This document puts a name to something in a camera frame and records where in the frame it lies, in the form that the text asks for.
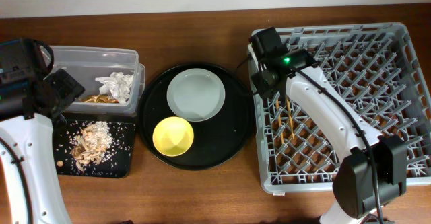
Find wooden chopstick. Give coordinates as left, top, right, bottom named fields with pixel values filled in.
left=275, top=97, right=284, bottom=145
left=286, top=96, right=295, bottom=140

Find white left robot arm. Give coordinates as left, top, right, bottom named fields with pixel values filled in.
left=1, top=69, right=85, bottom=223

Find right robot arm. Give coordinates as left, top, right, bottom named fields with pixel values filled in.
left=248, top=48, right=407, bottom=223

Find clear plastic waste bin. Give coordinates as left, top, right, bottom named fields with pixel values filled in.
left=51, top=46, right=145, bottom=115

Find food scraps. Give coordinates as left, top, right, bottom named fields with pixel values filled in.
left=55, top=121, right=114, bottom=171

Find white tissue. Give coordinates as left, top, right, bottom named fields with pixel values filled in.
left=95, top=72, right=134, bottom=104

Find gold brown snack wrapper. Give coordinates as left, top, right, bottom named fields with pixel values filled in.
left=80, top=94, right=118, bottom=104

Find grey plate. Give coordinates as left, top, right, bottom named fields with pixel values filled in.
left=166, top=68, right=226, bottom=122

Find grey dishwasher rack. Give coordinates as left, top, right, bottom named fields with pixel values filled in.
left=253, top=23, right=430, bottom=195

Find yellow bowl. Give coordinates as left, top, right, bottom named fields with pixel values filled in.
left=152, top=116, right=194, bottom=157

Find black rectangular tray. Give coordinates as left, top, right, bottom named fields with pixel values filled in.
left=53, top=113, right=137, bottom=178

